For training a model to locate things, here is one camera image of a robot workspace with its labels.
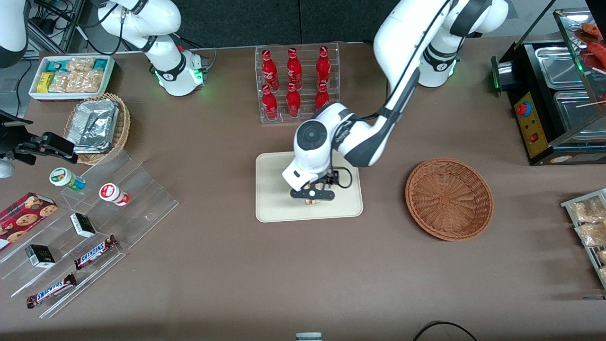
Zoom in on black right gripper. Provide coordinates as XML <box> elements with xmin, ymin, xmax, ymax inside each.
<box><xmin>0</xmin><ymin>110</ymin><xmax>77</xmax><ymax>164</ymax></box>

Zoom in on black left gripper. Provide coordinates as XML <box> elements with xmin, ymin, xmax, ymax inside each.
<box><xmin>302</xmin><ymin>170</ymin><xmax>339</xmax><ymax>205</ymax></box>

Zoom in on beige plastic tray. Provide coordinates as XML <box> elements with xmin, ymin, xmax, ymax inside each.
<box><xmin>256</xmin><ymin>151</ymin><xmax>364</xmax><ymax>223</ymax></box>

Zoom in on tan wicker basket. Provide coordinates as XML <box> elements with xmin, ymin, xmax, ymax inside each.
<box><xmin>63</xmin><ymin>93</ymin><xmax>131</xmax><ymax>165</ymax></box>

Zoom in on brown round wicker basket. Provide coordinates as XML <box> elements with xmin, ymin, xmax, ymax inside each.
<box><xmin>405</xmin><ymin>158</ymin><xmax>494</xmax><ymax>242</ymax></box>

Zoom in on tray of packaged snacks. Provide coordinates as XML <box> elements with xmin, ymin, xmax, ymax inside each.
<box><xmin>561</xmin><ymin>188</ymin><xmax>606</xmax><ymax>289</ymax></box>

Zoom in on green lidded yogurt cup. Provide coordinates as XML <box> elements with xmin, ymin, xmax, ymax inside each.
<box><xmin>50</xmin><ymin>168</ymin><xmax>86</xmax><ymax>192</ymax></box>

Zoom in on stack of foil trays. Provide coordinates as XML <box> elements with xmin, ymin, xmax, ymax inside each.
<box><xmin>66</xmin><ymin>99</ymin><xmax>119</xmax><ymax>154</ymax></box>

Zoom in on white rectangular snack bin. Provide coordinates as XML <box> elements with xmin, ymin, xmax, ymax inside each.
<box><xmin>28</xmin><ymin>55</ymin><xmax>116</xmax><ymax>101</ymax></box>

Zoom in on red lidded yogurt cup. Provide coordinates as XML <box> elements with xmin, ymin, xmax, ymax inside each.
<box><xmin>99</xmin><ymin>183</ymin><xmax>130</xmax><ymax>206</ymax></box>

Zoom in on red cookie box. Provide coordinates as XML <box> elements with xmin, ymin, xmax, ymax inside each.
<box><xmin>0</xmin><ymin>192</ymin><xmax>58</xmax><ymax>251</ymax></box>

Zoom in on small black carton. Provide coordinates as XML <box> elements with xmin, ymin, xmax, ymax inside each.
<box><xmin>70</xmin><ymin>213</ymin><xmax>97</xmax><ymax>238</ymax></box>
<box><xmin>25</xmin><ymin>244</ymin><xmax>56</xmax><ymax>268</ymax></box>

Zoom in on clear acrylic bottle rack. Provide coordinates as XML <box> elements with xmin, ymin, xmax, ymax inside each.
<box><xmin>255</xmin><ymin>43</ymin><xmax>340</xmax><ymax>125</ymax></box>

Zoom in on clear acrylic stepped display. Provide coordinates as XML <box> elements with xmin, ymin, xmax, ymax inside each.
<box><xmin>0</xmin><ymin>149</ymin><xmax>179</xmax><ymax>319</ymax></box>

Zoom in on red cola bottle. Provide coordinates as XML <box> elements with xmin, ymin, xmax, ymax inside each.
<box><xmin>315</xmin><ymin>82</ymin><xmax>330</xmax><ymax>110</ymax></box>
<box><xmin>316</xmin><ymin>46</ymin><xmax>331</xmax><ymax>88</ymax></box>
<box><xmin>286</xmin><ymin>83</ymin><xmax>302</xmax><ymax>118</ymax></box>
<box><xmin>262</xmin><ymin>84</ymin><xmax>278</xmax><ymax>120</ymax></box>
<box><xmin>262</xmin><ymin>49</ymin><xmax>280</xmax><ymax>91</ymax></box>
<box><xmin>287</xmin><ymin>47</ymin><xmax>303</xmax><ymax>90</ymax></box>

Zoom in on Snickers chocolate bar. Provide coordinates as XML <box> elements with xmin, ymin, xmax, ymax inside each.
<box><xmin>74</xmin><ymin>235</ymin><xmax>118</xmax><ymax>270</ymax></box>
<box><xmin>26</xmin><ymin>273</ymin><xmax>77</xmax><ymax>309</ymax></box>

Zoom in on black food warmer machine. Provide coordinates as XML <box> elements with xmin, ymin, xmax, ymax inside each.
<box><xmin>491</xmin><ymin>7</ymin><xmax>606</xmax><ymax>165</ymax></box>

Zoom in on clear bag of nuts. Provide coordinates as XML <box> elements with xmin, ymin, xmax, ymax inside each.
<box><xmin>570</xmin><ymin>197</ymin><xmax>606</xmax><ymax>224</ymax></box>
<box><xmin>574</xmin><ymin>222</ymin><xmax>606</xmax><ymax>248</ymax></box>

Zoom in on steel warmer pan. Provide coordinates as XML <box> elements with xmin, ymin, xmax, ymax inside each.
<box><xmin>535</xmin><ymin>46</ymin><xmax>588</xmax><ymax>90</ymax></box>
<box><xmin>553</xmin><ymin>90</ymin><xmax>606</xmax><ymax>131</ymax></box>

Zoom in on red sausages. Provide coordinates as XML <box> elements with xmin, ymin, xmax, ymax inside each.
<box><xmin>575</xmin><ymin>21</ymin><xmax>606</xmax><ymax>72</ymax></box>

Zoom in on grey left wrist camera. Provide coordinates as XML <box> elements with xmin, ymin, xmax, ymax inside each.
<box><xmin>290</xmin><ymin>188</ymin><xmax>336</xmax><ymax>201</ymax></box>

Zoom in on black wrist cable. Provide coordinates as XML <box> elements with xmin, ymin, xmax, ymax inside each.
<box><xmin>331</xmin><ymin>166</ymin><xmax>354</xmax><ymax>189</ymax></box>

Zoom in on metal equipment frame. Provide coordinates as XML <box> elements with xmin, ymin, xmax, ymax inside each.
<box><xmin>26</xmin><ymin>0</ymin><xmax>87</xmax><ymax>54</ymax></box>

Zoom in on black cable loop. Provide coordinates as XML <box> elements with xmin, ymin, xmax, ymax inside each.
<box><xmin>412</xmin><ymin>321</ymin><xmax>479</xmax><ymax>341</ymax></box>

